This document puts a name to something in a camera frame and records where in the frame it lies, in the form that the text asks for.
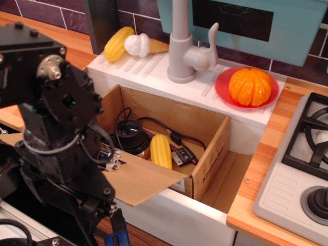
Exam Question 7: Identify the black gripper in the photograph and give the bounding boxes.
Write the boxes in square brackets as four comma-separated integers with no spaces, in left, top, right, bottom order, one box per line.
[14,133,117,233]

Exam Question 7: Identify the toy ice cream cone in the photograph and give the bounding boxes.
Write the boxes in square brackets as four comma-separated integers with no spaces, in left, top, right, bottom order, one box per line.
[124,33,169,57]

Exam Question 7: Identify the grey toy faucet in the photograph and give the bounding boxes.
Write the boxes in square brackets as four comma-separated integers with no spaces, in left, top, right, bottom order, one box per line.
[167,1,219,84]

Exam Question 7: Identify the black stove knob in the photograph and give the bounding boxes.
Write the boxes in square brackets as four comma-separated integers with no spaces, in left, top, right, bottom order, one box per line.
[301,186,327,226]

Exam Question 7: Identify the yellow toy corn in box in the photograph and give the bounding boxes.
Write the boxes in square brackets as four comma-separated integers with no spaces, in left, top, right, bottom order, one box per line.
[150,134,173,170]

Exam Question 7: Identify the black ribbed cable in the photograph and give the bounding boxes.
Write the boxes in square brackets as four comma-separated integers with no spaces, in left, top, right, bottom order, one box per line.
[0,217,33,246]

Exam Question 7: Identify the red plastic plate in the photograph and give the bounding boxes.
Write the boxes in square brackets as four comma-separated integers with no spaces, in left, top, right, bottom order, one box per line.
[215,67,279,109]

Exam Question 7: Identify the black round device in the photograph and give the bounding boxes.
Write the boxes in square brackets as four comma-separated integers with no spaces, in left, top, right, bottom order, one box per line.
[113,119,151,159]

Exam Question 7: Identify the grey toy stove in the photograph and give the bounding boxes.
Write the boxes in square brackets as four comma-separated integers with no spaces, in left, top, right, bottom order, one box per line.
[252,92,328,239]

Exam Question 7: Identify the black burner grate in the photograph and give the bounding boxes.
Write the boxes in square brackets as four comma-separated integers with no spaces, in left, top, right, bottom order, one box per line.
[282,93,327,180]

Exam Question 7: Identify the brown cardboard box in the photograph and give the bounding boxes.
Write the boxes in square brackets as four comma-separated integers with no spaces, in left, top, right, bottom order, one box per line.
[0,84,231,207]

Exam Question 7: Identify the yellow toy corn on counter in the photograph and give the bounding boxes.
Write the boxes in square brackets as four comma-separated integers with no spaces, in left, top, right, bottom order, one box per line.
[104,27,134,62]

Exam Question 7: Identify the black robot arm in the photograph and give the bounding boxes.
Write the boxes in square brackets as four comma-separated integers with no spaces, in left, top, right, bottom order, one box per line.
[1,22,115,234]

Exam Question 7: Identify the orange toy peeled orange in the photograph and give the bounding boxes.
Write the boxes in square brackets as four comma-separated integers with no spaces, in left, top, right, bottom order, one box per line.
[228,68,272,107]

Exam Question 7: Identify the white toy sink unit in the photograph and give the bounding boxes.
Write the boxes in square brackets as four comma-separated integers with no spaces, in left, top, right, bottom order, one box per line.
[87,52,285,245]

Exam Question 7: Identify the black cable with adapter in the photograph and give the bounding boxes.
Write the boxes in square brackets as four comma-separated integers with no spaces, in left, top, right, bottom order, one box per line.
[114,107,207,167]

